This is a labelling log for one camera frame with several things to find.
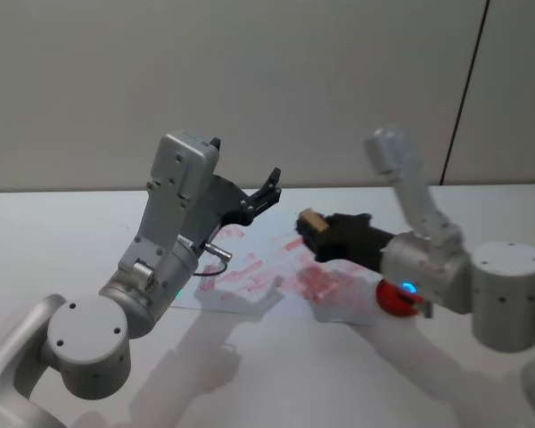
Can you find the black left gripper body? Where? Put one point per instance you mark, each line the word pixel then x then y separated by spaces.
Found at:
pixel 225 200

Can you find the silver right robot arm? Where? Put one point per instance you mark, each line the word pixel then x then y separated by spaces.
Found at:
pixel 504 285

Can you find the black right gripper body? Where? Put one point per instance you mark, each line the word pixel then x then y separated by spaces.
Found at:
pixel 356 243

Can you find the white sheet with red marks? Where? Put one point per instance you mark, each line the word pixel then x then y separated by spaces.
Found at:
pixel 267 276

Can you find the red round cap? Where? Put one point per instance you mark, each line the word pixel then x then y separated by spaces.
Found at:
pixel 394 301

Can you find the tan block eraser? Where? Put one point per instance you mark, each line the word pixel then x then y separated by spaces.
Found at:
pixel 313 219

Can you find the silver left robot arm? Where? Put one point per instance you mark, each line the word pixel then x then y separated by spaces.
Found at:
pixel 89 339

